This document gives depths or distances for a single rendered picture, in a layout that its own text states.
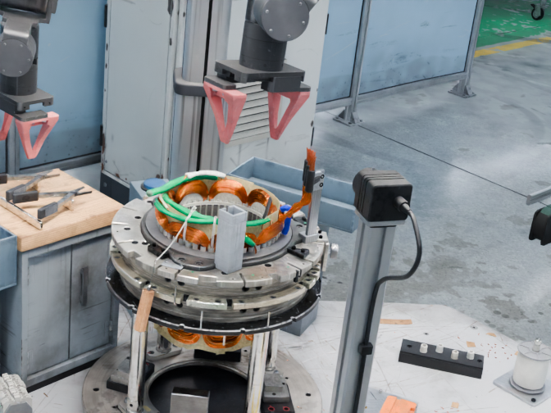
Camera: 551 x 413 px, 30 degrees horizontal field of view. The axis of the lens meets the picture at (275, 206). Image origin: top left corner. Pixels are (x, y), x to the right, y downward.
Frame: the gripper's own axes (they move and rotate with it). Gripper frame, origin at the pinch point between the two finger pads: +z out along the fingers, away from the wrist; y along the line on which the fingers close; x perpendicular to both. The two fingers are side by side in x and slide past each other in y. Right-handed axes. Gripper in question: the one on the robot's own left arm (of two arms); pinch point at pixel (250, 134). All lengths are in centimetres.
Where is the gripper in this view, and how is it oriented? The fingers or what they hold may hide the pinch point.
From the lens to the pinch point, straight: 133.9
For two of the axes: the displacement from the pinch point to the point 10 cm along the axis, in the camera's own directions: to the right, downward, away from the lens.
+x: -6.2, -3.5, 7.0
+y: 7.7, -1.0, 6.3
